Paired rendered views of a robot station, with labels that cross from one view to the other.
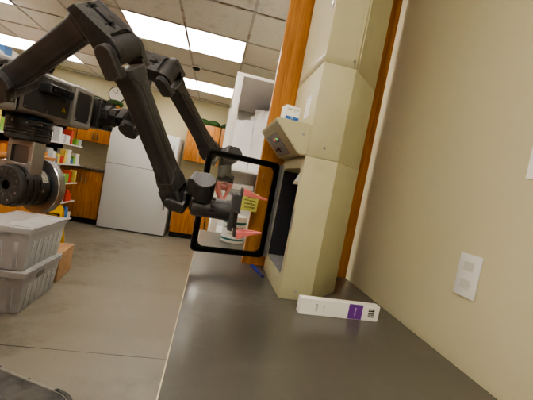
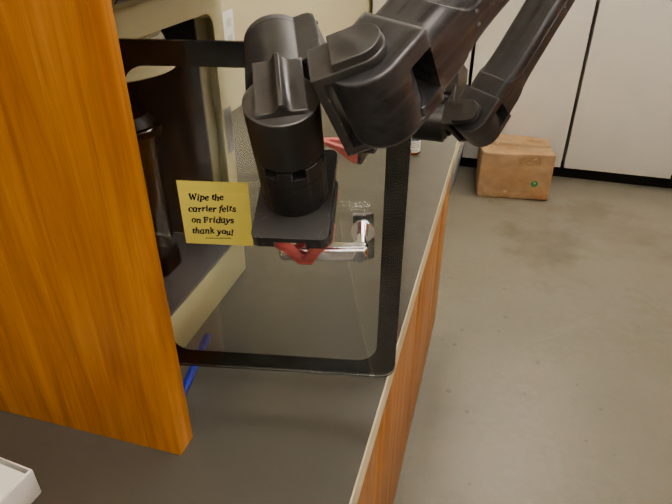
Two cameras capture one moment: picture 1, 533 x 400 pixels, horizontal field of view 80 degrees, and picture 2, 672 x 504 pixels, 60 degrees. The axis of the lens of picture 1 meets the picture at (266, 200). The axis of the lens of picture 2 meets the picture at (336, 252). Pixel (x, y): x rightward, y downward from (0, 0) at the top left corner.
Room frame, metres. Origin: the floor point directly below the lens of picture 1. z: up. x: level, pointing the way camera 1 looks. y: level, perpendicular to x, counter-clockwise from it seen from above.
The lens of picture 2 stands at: (1.73, 0.43, 1.50)
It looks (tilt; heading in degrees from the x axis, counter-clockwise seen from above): 31 degrees down; 206
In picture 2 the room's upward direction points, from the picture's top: straight up
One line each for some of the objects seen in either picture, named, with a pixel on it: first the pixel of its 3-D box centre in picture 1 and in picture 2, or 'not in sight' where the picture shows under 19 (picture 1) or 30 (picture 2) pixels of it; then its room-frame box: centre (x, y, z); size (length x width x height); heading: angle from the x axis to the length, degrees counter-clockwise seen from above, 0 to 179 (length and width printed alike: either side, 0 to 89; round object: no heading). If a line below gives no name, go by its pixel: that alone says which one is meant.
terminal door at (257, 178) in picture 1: (235, 205); (264, 232); (1.27, 0.11, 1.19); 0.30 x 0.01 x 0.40; 111
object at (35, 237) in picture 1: (22, 238); not in sight; (2.53, 1.87, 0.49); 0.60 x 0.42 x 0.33; 10
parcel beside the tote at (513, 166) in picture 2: not in sight; (513, 166); (-1.60, -0.03, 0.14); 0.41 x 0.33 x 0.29; 106
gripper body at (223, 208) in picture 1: (223, 209); not in sight; (0.89, 0.11, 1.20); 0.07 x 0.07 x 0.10; 9
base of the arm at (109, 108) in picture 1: (112, 116); not in sight; (1.33, 0.69, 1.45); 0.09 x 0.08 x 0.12; 167
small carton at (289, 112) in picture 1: (289, 116); not in sight; (1.11, -0.02, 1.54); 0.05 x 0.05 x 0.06; 18
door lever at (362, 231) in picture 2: not in sight; (327, 243); (1.28, 0.19, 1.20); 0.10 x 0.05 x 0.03; 111
